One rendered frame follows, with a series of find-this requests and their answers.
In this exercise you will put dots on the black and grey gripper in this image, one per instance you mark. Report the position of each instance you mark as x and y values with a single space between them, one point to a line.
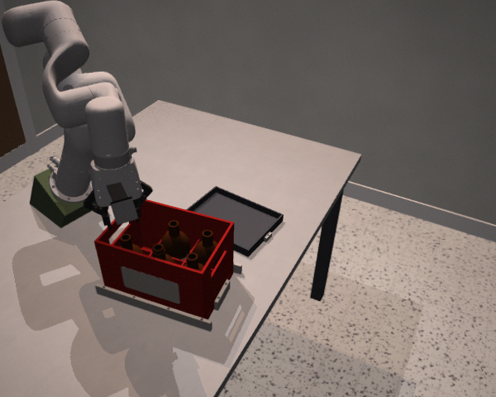
129 177

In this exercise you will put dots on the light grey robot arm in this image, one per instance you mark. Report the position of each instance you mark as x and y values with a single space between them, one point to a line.
105 124

